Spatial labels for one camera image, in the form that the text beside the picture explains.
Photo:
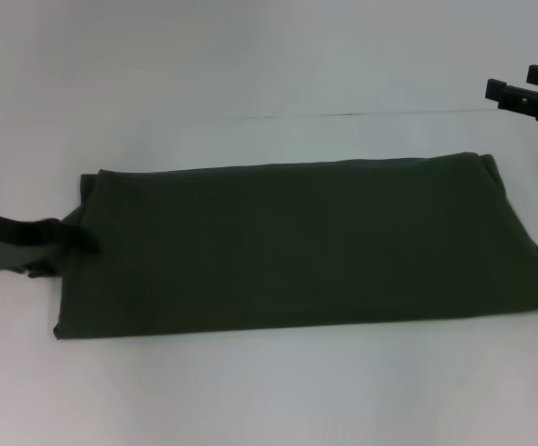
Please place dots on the dark green t-shirt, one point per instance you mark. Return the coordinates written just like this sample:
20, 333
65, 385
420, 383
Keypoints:
296, 241

